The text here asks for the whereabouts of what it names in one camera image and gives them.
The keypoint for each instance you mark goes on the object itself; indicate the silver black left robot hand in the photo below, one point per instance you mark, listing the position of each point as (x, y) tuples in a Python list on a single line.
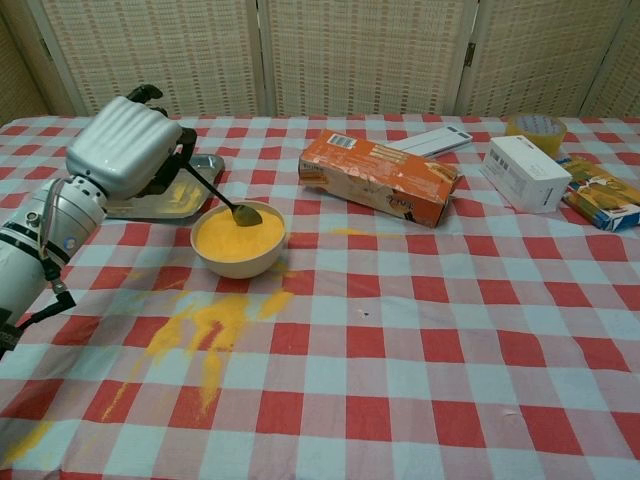
[(120, 145)]

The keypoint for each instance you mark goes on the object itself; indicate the dark metal spoon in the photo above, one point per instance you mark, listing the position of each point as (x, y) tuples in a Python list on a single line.
[(247, 216)]

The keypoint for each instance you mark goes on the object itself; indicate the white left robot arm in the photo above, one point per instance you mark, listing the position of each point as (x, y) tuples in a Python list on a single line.
[(30, 250)]

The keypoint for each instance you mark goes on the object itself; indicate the yellow bowl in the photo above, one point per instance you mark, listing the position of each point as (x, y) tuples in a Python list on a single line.
[(235, 250)]

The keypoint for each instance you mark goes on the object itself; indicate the yellow powder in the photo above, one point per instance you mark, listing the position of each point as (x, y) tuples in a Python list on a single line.
[(220, 310)]

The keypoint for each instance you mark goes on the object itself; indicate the rectangular steel tray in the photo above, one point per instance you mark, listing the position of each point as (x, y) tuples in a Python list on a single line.
[(185, 197)]

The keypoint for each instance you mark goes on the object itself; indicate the woven folding screen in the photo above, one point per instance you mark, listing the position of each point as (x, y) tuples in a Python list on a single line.
[(350, 50)]

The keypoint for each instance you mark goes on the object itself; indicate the orange cardboard carton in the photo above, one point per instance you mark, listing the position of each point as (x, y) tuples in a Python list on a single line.
[(380, 175)]

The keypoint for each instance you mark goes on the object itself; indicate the long flat white box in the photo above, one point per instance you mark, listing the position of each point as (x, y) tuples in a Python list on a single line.
[(425, 137), (447, 145)]

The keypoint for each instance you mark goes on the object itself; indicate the red white checked tablecloth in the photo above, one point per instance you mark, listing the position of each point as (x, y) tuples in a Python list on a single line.
[(400, 350)]

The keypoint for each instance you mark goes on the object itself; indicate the small white cardboard box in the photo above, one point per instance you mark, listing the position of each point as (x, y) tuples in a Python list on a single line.
[(525, 170)]

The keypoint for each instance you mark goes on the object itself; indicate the clear yellowish tape roll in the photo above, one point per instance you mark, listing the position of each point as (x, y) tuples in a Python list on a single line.
[(550, 142)]

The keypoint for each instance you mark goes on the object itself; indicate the colourful crayon box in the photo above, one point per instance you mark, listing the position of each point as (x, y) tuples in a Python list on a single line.
[(605, 195)]

